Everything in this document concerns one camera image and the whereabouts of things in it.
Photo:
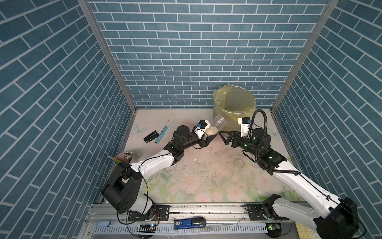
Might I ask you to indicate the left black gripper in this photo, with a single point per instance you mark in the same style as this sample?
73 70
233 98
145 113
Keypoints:
206 141

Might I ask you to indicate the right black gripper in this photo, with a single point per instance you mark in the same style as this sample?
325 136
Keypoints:
236 137

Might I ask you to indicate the clear rice jar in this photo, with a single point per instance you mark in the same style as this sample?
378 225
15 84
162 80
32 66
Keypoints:
216 125

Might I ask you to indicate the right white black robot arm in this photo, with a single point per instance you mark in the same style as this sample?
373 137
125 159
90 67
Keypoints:
329 215

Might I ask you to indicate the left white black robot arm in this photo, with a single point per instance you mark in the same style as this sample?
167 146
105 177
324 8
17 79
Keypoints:
122 188

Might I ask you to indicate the beige bin with yellow bag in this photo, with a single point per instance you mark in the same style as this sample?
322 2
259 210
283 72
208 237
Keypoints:
233 102

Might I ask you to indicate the teal ruler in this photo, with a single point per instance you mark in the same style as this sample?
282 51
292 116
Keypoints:
161 134

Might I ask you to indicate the black stapler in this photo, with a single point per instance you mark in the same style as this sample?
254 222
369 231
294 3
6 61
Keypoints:
152 136

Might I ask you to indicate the blue black handheld device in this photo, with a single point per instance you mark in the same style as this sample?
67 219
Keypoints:
190 223

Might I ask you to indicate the pink pen holder cup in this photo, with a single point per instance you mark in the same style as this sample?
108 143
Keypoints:
125 156

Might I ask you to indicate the yellow egg tray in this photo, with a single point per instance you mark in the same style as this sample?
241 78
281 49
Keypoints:
306 232

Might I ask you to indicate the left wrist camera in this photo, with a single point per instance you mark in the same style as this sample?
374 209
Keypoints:
200 129

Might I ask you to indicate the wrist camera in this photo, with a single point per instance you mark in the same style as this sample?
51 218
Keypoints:
244 126
200 129

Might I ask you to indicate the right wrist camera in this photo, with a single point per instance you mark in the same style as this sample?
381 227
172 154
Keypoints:
244 126

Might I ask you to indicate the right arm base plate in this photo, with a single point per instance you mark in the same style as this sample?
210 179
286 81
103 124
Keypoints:
256 212

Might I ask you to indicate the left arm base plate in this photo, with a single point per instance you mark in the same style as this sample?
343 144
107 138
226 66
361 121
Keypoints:
159 213

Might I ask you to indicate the white slotted cable duct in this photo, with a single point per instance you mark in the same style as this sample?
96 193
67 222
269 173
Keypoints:
168 230

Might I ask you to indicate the aluminium mounting rail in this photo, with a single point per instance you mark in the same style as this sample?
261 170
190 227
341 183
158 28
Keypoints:
228 212

